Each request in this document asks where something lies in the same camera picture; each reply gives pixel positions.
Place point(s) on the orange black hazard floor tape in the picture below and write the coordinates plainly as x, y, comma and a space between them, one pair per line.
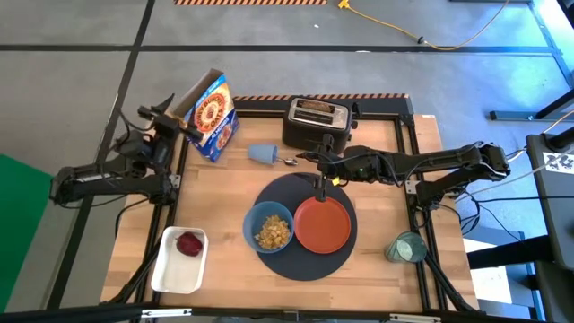
246, 2

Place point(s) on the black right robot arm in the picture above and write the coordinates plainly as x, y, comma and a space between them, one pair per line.
439, 159

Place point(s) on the dark blue metal floor frame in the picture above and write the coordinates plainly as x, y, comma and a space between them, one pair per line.
511, 115

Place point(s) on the dark red apple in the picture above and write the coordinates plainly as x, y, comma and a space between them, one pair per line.
189, 244

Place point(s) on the white rectangular tray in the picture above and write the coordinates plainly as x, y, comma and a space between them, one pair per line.
177, 273

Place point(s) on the golden cereal flakes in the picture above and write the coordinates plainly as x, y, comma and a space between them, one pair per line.
273, 233

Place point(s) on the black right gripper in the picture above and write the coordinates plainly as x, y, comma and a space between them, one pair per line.
329, 166

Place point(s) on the black crossbar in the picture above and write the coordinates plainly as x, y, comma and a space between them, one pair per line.
67, 314

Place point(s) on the white black marker tag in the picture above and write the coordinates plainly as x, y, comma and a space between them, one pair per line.
558, 162

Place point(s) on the green glass cup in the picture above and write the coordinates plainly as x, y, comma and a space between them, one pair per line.
406, 247

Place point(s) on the small blue plastic cup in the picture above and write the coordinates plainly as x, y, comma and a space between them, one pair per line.
262, 153

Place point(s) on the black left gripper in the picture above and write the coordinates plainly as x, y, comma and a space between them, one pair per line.
165, 130

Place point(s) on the black cart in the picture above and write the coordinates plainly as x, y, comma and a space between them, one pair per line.
556, 202

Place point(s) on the blue bowl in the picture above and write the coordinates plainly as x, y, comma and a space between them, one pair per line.
253, 217

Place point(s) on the black two-slot toaster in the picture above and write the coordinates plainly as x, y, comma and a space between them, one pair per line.
309, 134

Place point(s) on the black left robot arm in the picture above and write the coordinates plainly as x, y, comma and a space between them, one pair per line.
103, 181

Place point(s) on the black aluminium table frame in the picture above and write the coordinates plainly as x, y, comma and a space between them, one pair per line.
406, 120

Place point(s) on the silver metal spoon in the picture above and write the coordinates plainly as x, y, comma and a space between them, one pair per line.
291, 161

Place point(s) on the honey bunches cereal box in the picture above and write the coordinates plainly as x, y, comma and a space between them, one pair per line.
211, 116

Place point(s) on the dark round woven placemat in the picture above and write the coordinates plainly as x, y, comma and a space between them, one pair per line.
291, 188

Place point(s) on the green board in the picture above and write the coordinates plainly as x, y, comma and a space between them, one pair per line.
22, 224

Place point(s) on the orange plate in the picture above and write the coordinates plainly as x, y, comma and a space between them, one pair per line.
322, 226

